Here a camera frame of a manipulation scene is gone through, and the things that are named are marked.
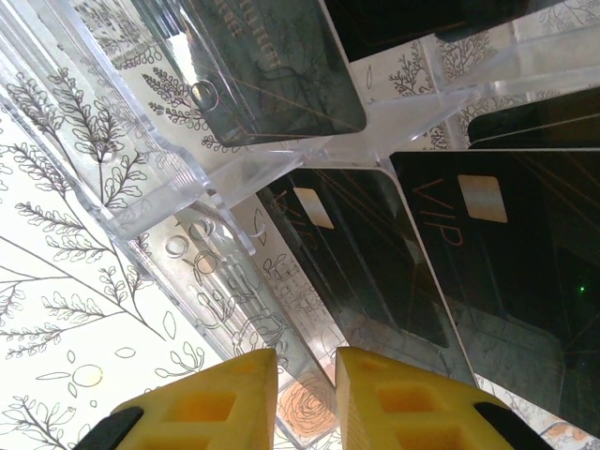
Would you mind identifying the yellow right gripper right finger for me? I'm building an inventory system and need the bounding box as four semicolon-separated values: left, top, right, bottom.
335;347;549;450

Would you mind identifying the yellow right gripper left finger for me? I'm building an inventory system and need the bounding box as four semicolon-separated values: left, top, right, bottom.
79;347;280;450

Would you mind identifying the black VIP card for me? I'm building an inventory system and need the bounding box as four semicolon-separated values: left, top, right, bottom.
191;0;368;146
322;0;568;62
389;147;600;426
256;167;477;381
467;86;600;152

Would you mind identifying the black box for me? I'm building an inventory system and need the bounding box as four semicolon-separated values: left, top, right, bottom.
0;0;600;446

